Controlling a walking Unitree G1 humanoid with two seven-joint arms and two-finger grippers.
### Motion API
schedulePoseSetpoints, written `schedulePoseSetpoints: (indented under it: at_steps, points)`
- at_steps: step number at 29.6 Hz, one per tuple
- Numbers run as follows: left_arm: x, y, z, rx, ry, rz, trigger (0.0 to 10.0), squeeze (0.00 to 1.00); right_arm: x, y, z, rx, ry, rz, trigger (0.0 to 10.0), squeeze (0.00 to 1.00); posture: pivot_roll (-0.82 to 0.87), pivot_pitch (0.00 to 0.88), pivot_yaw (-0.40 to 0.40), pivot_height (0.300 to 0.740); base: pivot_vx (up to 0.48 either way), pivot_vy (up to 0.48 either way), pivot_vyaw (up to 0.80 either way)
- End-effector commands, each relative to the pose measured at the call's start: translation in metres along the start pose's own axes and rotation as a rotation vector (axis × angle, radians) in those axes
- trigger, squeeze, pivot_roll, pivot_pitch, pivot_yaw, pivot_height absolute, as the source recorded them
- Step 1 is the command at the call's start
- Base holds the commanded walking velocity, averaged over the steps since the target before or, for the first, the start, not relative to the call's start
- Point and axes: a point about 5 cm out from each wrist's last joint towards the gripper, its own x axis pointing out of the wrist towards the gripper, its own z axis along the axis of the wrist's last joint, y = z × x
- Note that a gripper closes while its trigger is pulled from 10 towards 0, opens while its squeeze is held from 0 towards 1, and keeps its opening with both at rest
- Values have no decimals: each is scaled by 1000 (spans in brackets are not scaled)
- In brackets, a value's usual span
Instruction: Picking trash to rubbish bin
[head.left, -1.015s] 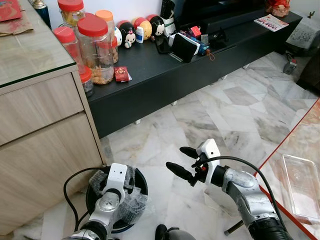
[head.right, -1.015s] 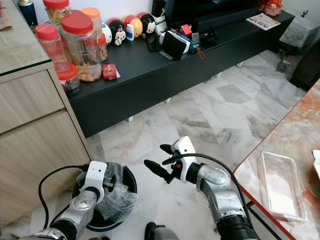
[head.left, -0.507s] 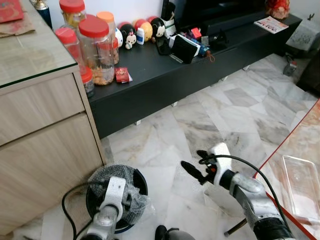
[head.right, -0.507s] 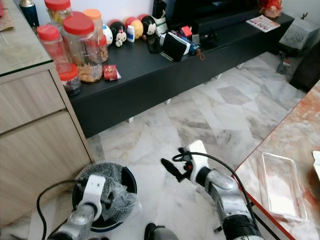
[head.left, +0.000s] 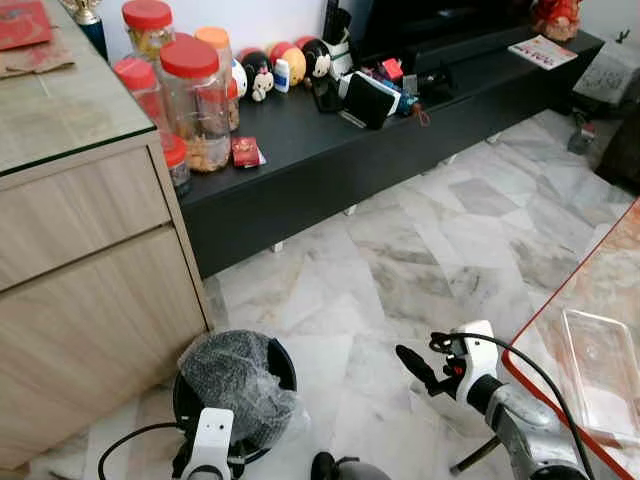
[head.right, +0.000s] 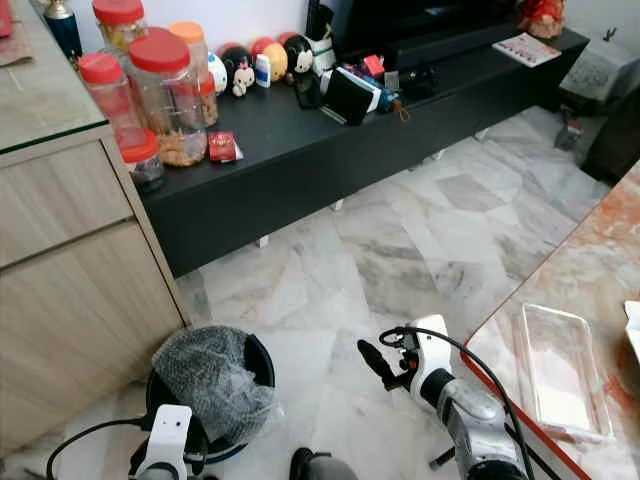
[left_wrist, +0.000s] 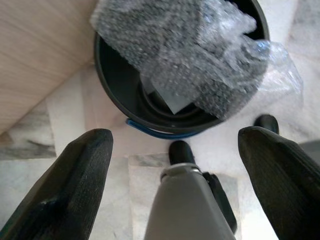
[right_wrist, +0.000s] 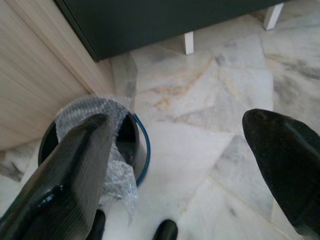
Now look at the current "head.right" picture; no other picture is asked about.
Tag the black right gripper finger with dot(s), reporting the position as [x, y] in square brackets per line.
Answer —
[380, 368]

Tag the clear plastic bag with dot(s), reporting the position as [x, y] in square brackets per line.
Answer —
[210, 380]

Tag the black rubbish bucket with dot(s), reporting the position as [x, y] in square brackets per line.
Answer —
[263, 365]

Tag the clear plastic tray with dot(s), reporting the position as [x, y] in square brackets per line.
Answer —
[563, 370]

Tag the long black TV cabinet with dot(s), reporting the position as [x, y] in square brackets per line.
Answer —
[360, 170]

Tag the marble folding table red edge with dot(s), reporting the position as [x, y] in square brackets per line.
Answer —
[590, 250]

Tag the flat white package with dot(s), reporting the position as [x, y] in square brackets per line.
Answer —
[633, 330]

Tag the small red packet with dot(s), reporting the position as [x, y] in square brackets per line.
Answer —
[224, 147]

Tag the black wallet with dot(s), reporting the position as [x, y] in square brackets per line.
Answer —
[350, 96]

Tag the light wooden drawer cabinet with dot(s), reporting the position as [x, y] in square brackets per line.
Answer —
[80, 290]

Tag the small red box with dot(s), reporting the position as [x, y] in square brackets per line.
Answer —
[374, 65]

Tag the small low red-lidded jar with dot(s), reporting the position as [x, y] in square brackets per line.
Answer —
[140, 160]

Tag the yellow round plush toy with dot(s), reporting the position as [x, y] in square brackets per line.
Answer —
[272, 62]

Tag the black mouse plush toy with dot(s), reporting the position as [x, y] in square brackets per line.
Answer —
[240, 72]

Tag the large red-lidded snack jar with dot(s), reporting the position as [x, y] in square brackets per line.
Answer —
[168, 105]

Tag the printed booklet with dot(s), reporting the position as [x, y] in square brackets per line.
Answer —
[527, 50]

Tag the black television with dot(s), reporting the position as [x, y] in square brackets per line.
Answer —
[430, 22]

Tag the grey patterned box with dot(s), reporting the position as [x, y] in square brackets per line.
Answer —
[602, 70]

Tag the orange-lidded plastic jar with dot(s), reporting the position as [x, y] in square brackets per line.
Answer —
[195, 50]

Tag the red toy figure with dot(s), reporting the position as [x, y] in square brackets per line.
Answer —
[542, 16]

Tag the brown paper sheet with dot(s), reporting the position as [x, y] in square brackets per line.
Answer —
[15, 45]

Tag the medium red-lidded plastic jar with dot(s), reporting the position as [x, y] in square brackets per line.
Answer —
[103, 95]

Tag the red envelope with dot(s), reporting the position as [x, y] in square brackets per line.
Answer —
[5, 18]

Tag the blue and gold trophy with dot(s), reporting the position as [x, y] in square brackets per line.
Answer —
[63, 25]

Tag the red-lidded jar yellow contents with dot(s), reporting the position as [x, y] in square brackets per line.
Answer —
[120, 20]

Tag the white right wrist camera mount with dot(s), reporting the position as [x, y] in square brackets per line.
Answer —
[432, 350]

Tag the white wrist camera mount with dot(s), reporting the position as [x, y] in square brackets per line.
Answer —
[168, 445]
[432, 350]

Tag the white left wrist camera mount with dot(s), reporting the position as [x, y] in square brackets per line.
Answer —
[168, 445]

